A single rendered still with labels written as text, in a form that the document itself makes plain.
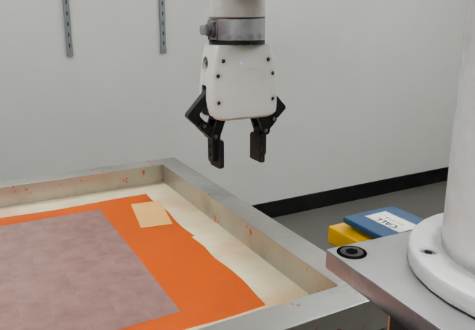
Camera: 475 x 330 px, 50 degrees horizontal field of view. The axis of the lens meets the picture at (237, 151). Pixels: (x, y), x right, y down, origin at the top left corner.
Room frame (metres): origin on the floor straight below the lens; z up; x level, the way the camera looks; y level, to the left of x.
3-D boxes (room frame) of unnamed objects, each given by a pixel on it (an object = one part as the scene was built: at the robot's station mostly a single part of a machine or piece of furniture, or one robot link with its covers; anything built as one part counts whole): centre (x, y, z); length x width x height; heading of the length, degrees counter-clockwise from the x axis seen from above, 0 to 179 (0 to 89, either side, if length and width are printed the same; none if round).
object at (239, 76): (0.71, 0.00, 1.18); 0.10 x 0.08 x 0.11; 119
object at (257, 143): (0.73, -0.04, 1.09); 0.03 x 0.03 x 0.07; 29
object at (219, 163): (0.68, 0.04, 1.09); 0.03 x 0.03 x 0.07; 29
